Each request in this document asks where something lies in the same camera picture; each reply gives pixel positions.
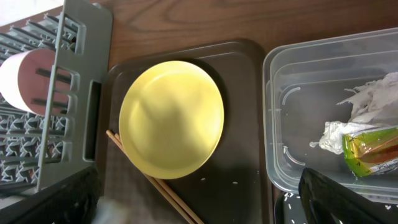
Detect yellow plate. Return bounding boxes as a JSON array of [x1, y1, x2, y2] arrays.
[[119, 60, 224, 179]]

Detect clear plastic waste bin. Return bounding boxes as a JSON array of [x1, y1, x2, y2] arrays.
[[263, 29, 397, 204]]

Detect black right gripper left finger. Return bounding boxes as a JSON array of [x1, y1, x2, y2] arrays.
[[1, 166, 101, 224]]

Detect white tissue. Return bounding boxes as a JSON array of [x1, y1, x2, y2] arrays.
[[309, 72, 397, 154]]

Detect dark brown serving tray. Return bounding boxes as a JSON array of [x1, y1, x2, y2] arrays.
[[98, 39, 273, 223]]

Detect green yellow snack wrapper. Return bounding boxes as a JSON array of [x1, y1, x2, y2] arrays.
[[342, 126, 397, 177]]

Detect wooden chopstick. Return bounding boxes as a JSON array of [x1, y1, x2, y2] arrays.
[[106, 130, 195, 224], [114, 133, 205, 224]]

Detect black waste tray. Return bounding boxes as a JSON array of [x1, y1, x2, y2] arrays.
[[274, 192, 397, 224]]

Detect grey plastic dish rack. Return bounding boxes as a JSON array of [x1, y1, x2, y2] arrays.
[[1, 0, 113, 191]]

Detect pink white bowl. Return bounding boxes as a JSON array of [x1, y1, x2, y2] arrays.
[[1, 49, 55, 116]]

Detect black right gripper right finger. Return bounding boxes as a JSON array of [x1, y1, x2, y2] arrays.
[[298, 168, 395, 224]]

